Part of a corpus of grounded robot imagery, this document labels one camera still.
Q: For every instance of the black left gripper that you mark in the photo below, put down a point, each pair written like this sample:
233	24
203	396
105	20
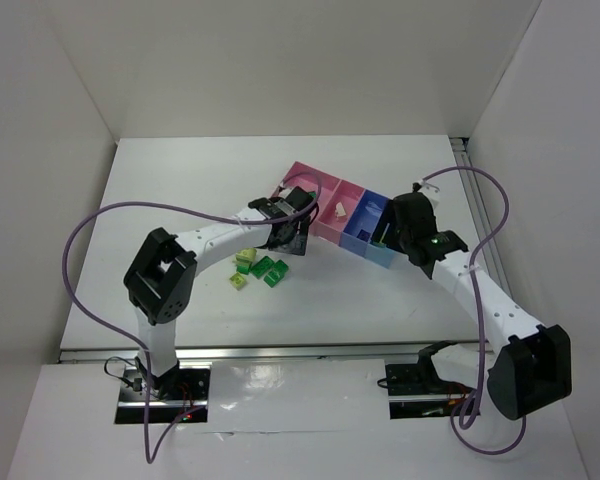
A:
290	240

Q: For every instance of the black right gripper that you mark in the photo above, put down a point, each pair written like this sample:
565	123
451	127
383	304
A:
397	232

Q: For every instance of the dark blue lego brick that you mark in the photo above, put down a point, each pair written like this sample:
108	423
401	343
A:
364	236

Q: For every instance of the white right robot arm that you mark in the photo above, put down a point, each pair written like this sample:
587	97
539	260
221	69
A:
531	364

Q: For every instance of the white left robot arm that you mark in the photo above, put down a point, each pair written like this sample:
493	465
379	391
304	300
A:
161	276

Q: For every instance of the green lego brick with studs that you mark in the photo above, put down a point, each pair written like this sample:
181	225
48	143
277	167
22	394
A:
276	273

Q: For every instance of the green lego brick upside down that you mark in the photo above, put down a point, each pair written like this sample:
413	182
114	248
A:
261	267

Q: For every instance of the lime and green lego stack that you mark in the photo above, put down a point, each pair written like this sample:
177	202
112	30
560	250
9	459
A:
246	256

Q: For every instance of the white piece in pink container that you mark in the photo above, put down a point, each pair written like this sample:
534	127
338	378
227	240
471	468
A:
339	211

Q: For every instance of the blue plastic container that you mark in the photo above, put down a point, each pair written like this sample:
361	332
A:
366	215

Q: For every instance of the pink plastic container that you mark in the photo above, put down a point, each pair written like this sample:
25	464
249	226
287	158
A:
337	201

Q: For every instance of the lime green small lego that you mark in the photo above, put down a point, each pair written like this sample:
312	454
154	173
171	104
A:
238	281

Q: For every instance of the aluminium side rail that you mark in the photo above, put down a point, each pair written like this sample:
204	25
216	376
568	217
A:
471	184

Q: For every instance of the aluminium front rail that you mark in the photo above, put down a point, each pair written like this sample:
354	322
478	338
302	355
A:
255	352

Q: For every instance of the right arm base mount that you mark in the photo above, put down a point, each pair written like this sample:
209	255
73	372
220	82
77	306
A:
415	390

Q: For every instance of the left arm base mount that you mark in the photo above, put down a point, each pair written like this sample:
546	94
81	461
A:
186	395

